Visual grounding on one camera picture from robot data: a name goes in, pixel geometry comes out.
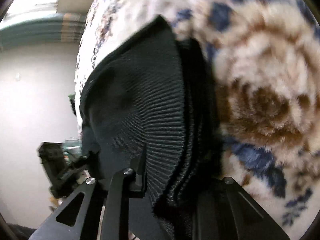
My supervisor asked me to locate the black knit garment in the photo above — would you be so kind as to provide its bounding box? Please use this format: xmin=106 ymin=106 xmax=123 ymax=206
xmin=79 ymin=17 xmax=217 ymax=239

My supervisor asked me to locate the striped green beige curtain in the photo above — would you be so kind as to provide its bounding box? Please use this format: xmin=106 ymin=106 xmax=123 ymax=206
xmin=1 ymin=13 xmax=86 ymax=50

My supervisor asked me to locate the cream floral fleece blanket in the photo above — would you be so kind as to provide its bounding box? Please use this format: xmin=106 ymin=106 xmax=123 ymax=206
xmin=75 ymin=0 xmax=319 ymax=239

